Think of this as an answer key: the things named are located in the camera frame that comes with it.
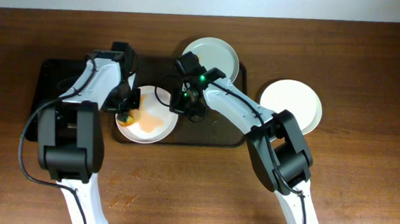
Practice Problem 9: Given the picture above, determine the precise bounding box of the white plate with sauce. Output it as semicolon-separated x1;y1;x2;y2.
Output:
115;85;178;144

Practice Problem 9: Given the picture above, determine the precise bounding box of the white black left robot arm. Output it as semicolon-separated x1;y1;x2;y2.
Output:
37;50;139;224

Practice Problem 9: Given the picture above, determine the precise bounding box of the cream white plate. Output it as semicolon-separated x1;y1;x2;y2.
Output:
259;79;323;135

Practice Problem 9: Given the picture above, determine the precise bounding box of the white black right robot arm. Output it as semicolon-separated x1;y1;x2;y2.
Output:
175;63;319;224

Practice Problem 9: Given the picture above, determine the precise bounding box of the brown serving tray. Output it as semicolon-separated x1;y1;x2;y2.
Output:
111;52;252;152

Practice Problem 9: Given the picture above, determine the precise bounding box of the pale green plate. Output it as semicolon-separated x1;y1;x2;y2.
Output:
182;37;240;82

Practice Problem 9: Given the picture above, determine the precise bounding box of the black plastic tray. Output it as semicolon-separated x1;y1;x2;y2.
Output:
25;58;125;143

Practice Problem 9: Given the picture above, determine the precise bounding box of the green yellow scrub sponge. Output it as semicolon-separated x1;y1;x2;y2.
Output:
116;111;137;127

